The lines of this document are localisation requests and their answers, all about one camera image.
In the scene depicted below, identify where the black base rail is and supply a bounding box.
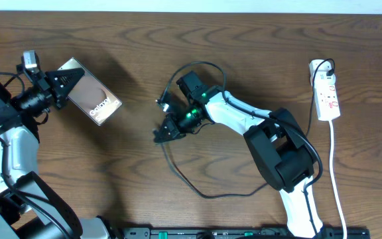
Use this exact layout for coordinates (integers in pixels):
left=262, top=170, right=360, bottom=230
left=120, top=226, right=371, bottom=239

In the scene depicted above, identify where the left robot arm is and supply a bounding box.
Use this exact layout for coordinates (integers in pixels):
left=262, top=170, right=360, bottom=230
left=0, top=65, right=117, bottom=238

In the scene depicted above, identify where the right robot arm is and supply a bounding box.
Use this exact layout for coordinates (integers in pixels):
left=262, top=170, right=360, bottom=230
left=154, top=72, right=323, bottom=238

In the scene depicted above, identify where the white power strip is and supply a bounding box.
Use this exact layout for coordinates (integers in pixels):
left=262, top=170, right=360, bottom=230
left=308, top=59, right=340, bottom=121

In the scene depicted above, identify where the black charging cable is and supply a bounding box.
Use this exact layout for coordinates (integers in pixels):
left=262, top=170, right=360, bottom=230
left=159, top=58, right=336, bottom=199

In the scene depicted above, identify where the white power strip cord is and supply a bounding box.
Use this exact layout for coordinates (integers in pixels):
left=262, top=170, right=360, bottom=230
left=328, top=119, right=348, bottom=239

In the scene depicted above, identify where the Galaxy S25 Ultra smartphone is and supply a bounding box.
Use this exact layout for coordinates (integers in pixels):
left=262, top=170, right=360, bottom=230
left=59, top=57, right=123, bottom=125

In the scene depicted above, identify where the black USB charger plug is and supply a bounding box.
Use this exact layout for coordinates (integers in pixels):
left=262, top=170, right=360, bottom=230
left=326, top=69, right=334, bottom=76

